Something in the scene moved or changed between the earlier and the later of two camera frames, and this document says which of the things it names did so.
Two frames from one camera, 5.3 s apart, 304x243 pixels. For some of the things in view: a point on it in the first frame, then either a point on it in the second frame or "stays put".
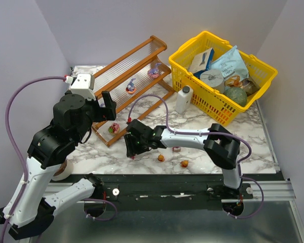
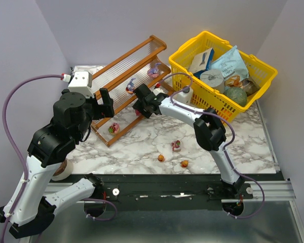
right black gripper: [131, 141] → [142, 102]
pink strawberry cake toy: [114, 128] stays put
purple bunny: [130, 89] stays put
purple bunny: [154, 72] stays put
